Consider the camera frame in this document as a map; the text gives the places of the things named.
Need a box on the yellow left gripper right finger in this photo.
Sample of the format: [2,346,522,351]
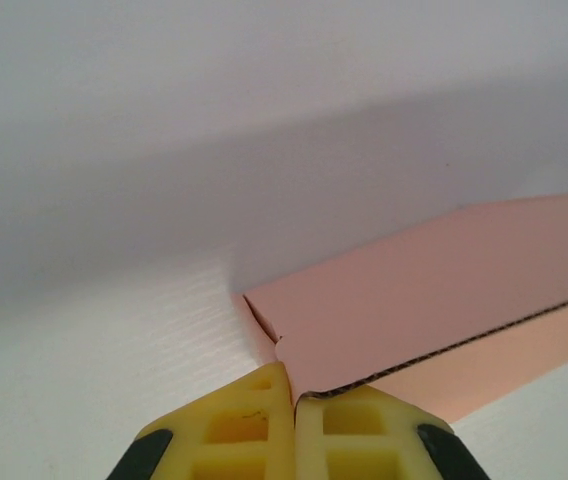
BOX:
[293,383,489,480]

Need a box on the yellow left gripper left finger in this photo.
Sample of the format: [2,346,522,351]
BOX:
[107,361,298,480]

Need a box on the pink corrugated cardboard box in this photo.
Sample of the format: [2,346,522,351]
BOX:
[228,189,568,424]

